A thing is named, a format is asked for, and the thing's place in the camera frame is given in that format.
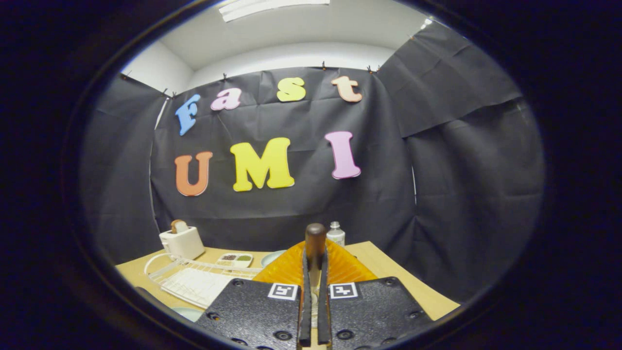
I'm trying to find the white wire dish rack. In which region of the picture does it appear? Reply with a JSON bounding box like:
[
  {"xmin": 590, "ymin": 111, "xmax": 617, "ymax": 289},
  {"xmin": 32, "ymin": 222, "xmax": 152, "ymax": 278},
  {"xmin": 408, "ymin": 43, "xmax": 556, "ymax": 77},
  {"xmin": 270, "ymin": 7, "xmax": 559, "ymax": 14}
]
[{"xmin": 144, "ymin": 253, "xmax": 265, "ymax": 310}]

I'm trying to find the small teal plate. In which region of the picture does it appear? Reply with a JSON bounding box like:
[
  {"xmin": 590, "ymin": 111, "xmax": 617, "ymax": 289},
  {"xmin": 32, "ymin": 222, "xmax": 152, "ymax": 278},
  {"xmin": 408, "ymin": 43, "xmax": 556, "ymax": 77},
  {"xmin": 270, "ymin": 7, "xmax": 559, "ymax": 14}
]
[{"xmin": 261, "ymin": 250, "xmax": 287, "ymax": 268}]

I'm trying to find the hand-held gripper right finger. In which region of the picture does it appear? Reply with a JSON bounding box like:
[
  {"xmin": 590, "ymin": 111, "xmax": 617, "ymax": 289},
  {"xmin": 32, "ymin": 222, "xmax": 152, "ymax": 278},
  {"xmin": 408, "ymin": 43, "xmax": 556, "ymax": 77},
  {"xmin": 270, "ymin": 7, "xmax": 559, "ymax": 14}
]
[{"xmin": 318, "ymin": 239, "xmax": 433, "ymax": 350}]

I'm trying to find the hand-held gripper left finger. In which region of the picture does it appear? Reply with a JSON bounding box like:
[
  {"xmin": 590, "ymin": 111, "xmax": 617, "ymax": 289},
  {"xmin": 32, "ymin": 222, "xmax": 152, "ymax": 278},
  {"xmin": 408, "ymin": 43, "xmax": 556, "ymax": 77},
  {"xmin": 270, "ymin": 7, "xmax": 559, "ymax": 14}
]
[{"xmin": 197, "ymin": 242, "xmax": 312, "ymax": 350}]

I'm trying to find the white drip tray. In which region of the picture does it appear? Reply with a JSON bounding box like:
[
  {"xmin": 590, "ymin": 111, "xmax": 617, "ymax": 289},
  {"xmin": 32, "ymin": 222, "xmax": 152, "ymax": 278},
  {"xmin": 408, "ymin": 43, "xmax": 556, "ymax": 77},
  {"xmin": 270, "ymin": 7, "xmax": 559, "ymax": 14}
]
[{"xmin": 160, "ymin": 267, "xmax": 239, "ymax": 309}]

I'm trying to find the white toaster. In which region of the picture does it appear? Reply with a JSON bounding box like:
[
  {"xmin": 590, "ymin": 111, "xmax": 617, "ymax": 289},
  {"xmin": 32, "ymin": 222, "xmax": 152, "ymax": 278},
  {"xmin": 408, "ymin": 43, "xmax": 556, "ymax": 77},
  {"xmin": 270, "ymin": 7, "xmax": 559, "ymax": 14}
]
[{"xmin": 159, "ymin": 226, "xmax": 206, "ymax": 261}]

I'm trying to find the pale green plate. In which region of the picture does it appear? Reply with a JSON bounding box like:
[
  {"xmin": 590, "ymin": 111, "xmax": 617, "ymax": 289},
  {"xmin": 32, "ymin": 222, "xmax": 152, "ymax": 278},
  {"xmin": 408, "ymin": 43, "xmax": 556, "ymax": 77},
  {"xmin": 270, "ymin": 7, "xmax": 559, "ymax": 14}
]
[{"xmin": 170, "ymin": 306, "xmax": 205, "ymax": 322}]

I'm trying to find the clear bottle green label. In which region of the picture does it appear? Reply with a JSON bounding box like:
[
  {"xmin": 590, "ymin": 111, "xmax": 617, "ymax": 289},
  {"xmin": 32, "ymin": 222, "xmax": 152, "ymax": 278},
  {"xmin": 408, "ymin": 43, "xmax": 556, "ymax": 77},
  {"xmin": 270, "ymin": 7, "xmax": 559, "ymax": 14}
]
[{"xmin": 327, "ymin": 221, "xmax": 346, "ymax": 247}]

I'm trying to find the black backdrop cloth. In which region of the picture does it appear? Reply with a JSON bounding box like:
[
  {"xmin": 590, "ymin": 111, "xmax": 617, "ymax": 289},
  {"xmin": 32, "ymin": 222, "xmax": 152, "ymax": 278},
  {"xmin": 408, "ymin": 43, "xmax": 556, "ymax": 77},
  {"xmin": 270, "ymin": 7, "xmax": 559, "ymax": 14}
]
[{"xmin": 80, "ymin": 22, "xmax": 545, "ymax": 302}]

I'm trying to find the spoon with brown handle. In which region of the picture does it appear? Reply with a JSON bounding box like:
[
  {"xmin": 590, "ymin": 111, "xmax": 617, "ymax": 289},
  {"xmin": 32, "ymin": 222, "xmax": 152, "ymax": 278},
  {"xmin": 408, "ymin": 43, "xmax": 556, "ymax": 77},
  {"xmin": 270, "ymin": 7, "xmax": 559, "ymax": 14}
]
[{"xmin": 305, "ymin": 223, "xmax": 327, "ymax": 331}]

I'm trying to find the white divided condiment dish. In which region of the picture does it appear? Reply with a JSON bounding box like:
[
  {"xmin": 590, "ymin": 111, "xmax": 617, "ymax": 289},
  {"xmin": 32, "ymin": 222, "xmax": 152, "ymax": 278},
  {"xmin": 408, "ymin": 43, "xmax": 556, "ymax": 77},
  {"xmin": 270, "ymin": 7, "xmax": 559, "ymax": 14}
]
[{"xmin": 216, "ymin": 253, "xmax": 253, "ymax": 268}]

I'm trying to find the large ceiling light panel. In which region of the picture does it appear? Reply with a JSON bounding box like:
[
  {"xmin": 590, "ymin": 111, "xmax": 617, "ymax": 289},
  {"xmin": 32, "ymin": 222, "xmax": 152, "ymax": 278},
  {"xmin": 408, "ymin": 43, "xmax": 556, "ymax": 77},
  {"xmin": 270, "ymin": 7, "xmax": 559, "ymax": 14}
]
[{"xmin": 218, "ymin": 0, "xmax": 331, "ymax": 22}]

